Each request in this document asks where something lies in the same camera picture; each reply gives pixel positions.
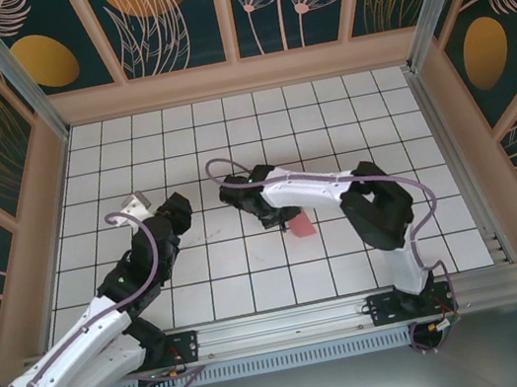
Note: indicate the pink paper sheet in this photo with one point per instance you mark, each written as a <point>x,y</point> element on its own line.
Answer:
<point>302,230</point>

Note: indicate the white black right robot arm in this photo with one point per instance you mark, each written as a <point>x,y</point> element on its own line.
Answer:
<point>377,212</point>

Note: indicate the small circuit board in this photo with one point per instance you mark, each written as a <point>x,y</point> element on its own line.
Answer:
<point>163,377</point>
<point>444,325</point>

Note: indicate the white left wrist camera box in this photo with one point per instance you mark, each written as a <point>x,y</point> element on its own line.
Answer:
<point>141,211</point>

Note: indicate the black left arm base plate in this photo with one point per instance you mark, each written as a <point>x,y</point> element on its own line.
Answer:
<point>185,346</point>

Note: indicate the aluminium mounting rail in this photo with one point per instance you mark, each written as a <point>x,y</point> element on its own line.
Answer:
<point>282,327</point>

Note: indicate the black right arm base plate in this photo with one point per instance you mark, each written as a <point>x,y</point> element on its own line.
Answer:
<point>384,311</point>

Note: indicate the aluminium side rail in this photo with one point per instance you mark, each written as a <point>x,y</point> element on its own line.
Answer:
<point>449,145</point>

